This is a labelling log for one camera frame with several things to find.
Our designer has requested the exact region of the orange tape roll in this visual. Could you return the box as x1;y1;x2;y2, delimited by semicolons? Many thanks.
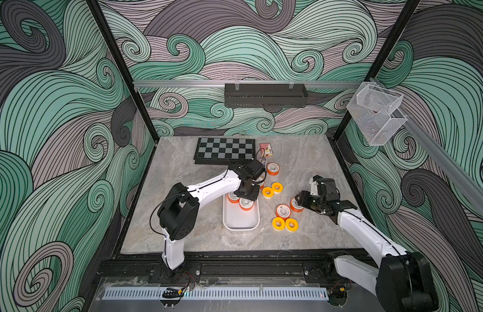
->
239;198;254;211
266;162;280;176
290;197;305;213
256;175;265;189
275;204;292;220
227;192;240;204

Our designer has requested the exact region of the orange tape roll top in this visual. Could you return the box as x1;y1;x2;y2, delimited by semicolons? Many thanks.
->
266;162;280;176

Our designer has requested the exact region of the white storage box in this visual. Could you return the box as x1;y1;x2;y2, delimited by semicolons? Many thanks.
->
223;194;260;231

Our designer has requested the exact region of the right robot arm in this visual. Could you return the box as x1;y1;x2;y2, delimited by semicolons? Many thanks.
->
291;175;439;311

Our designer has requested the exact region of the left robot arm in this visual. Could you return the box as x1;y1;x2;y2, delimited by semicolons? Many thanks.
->
157;159;266;271

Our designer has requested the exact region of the red card box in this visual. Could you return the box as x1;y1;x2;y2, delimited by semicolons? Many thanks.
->
260;143;273;157

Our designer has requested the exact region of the yellow tape roll upper left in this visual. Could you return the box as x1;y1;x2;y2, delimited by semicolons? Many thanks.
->
262;187;274;198

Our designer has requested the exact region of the yellow tape roll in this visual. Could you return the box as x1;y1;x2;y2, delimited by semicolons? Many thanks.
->
285;218;299;232
272;217;286;231
271;182;284;194
262;187;274;198

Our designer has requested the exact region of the yellow tape roll upper right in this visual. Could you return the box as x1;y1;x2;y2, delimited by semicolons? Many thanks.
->
271;182;284;194

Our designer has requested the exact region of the yellow tape roll lower right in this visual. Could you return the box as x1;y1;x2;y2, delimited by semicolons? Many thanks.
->
285;218;299;232

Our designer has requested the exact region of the yellow tape roll lower left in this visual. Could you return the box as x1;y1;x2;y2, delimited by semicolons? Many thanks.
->
272;217;286;231

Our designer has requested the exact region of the black chessboard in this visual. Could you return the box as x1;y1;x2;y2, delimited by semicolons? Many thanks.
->
193;137;257;165

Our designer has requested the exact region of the clear acrylic bin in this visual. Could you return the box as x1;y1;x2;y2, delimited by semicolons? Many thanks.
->
347;82;407;146

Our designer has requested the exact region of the white perforated strip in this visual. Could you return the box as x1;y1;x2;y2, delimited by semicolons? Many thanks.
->
102;286;329;301

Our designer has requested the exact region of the black wall shelf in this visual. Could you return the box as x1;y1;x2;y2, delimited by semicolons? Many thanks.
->
224;83;309;110

